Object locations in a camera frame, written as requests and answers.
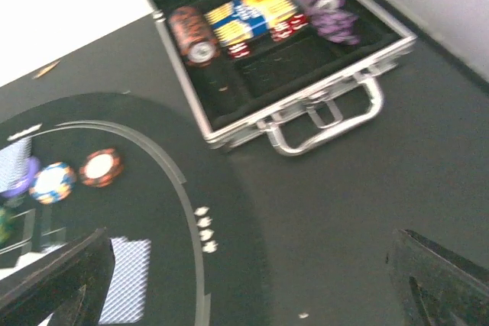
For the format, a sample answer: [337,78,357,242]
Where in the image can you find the purple chips row in case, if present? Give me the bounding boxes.
[271,0,362,45]

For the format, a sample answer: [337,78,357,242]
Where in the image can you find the green poker chips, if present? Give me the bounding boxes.
[0,207,15,244]

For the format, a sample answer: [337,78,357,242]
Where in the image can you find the brown chips row in case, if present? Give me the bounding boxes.
[169,6,220,67]

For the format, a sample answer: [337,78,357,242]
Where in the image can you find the purple small blind button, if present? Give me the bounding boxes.
[1,156,40,199]

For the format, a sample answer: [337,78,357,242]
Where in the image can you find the blue chips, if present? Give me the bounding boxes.
[29,162,76,205]

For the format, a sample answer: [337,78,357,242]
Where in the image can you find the round black poker mat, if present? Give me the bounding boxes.
[1,93,270,325]

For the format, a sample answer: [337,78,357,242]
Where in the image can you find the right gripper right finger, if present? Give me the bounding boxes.
[387,230,488,325]

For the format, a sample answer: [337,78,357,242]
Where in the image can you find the aluminium poker case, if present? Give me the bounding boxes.
[147,0,416,157]

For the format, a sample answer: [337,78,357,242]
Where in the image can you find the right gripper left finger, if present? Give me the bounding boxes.
[1,228,115,325]

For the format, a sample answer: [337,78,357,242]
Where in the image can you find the face-down burn card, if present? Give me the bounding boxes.
[99,237,151,325]

